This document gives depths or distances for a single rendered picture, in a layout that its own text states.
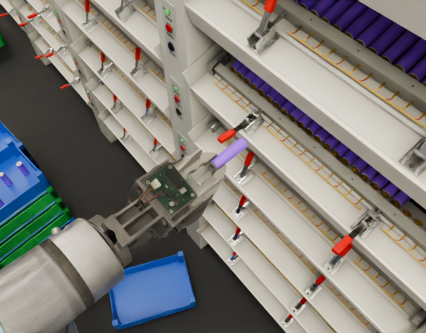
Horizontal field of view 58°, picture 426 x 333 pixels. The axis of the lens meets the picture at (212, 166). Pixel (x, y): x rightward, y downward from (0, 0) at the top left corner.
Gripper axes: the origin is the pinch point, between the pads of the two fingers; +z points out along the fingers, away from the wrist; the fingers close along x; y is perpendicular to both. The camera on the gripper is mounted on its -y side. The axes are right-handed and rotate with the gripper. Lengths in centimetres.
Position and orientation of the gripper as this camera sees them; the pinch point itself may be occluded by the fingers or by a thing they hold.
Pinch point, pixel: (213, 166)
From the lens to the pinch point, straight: 57.9
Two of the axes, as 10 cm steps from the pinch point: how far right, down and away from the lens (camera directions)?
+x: -6.3, -7.7, 0.7
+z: 6.9, -5.1, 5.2
